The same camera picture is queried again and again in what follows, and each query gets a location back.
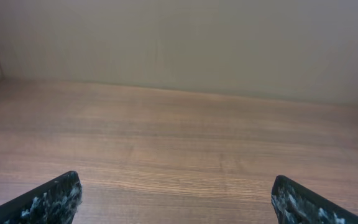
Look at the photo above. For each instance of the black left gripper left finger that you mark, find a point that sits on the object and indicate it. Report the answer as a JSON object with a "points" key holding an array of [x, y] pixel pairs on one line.
{"points": [[55, 201]]}

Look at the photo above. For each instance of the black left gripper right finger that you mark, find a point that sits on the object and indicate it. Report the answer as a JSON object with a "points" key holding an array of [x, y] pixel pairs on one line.
{"points": [[294, 203]]}

